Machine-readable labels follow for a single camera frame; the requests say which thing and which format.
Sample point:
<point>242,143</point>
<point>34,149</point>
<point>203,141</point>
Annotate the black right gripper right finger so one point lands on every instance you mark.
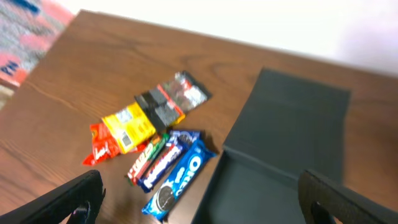
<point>322,201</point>

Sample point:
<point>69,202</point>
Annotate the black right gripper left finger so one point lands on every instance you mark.
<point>79,200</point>

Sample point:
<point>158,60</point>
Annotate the blue Oreo cookie pack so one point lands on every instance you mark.
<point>179,179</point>

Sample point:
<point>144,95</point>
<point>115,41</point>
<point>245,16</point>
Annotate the black snack packet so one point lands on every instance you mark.
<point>184,91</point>

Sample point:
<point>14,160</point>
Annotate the red snack packet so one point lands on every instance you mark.
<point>111,139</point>

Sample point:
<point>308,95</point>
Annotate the yellow snack packet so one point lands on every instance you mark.
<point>159,117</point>

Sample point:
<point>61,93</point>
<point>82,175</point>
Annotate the red KitKat bar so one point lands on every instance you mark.
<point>146,158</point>

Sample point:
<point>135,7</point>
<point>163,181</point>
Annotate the black open gift box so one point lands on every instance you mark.
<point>288,125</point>

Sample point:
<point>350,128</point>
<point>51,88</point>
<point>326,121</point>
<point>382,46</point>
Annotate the blue Dairy Milk bar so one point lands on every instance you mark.
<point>175,147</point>

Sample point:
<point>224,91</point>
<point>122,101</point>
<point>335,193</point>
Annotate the patterned red grey rug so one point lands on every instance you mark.
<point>29,28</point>

